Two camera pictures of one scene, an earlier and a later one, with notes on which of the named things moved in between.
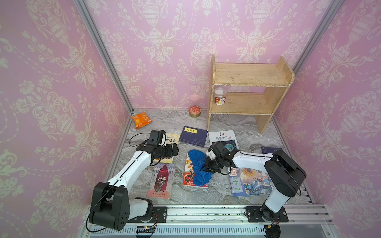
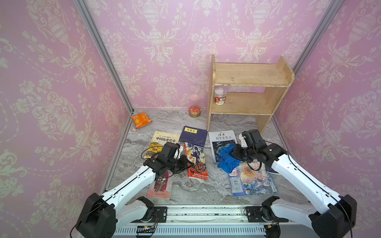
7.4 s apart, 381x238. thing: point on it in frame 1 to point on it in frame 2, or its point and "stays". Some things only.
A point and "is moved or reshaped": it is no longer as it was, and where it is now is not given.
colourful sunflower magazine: [246, 181] stays
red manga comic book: [189, 173] to [196, 154]
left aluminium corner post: [86, 11] stays
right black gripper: [208, 167] to [235, 152]
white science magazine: [227, 138] stays
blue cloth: [200, 177] is moved or reshaped
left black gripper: [170, 152] to [184, 163]
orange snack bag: [141, 120] stays
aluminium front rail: [304, 221] stays
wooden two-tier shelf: [276, 78] stays
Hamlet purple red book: [160, 181] stays
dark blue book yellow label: [193, 136] stays
